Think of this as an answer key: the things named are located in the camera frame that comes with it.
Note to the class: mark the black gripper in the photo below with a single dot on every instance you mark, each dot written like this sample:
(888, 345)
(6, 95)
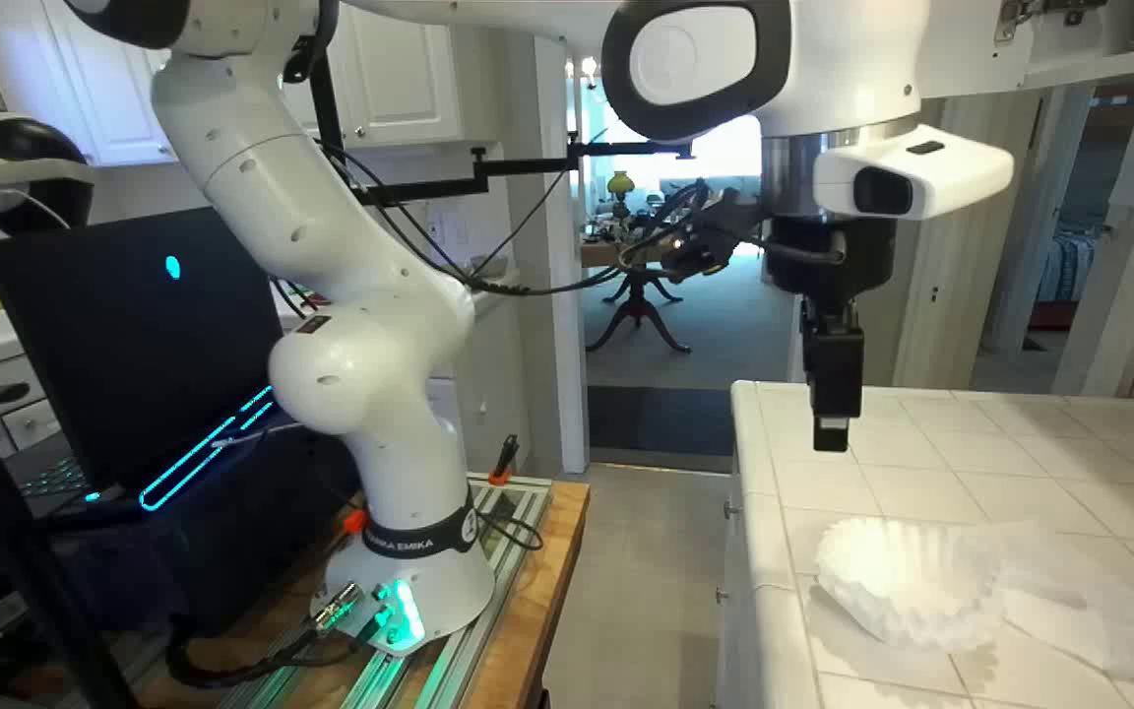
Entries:
(837, 256)

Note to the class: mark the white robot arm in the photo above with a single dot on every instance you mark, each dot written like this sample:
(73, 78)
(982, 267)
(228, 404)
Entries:
(333, 236)

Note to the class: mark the white interior door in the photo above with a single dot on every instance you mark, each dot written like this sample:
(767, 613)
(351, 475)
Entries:
(976, 299)

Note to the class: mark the white open cabinet body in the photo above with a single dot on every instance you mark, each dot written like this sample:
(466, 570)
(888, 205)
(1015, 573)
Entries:
(1106, 63)

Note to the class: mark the white coffee filter stack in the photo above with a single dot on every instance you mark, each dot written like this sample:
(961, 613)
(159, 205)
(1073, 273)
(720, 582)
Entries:
(903, 576)

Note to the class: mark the flower vase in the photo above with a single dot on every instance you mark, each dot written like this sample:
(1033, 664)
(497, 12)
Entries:
(621, 200)

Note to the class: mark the red black clamp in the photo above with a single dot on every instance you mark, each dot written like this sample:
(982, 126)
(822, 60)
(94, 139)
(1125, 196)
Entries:
(507, 457)

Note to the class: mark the clear plastic bag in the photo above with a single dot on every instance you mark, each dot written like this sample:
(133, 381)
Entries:
(1092, 617)

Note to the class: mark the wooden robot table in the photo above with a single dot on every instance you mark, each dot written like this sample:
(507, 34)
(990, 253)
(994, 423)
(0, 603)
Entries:
(535, 617)

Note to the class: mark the black equipment box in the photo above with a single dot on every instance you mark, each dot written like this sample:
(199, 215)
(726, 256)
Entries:
(228, 537)

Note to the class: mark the black tripod leg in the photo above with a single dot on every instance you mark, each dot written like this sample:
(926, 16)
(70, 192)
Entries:
(16, 552)

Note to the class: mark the white black headset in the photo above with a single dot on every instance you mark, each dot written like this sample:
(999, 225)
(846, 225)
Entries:
(16, 162)

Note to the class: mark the dark wooden pedestal table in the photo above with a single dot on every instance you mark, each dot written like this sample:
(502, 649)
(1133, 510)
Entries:
(638, 310)

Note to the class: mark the black camera boom stand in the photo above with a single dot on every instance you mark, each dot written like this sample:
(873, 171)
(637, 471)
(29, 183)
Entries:
(531, 167)

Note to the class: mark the metal base plate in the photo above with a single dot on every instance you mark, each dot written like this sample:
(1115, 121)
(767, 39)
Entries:
(464, 654)

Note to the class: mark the white wall cabinets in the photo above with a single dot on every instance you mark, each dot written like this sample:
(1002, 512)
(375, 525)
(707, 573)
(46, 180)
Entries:
(396, 80)

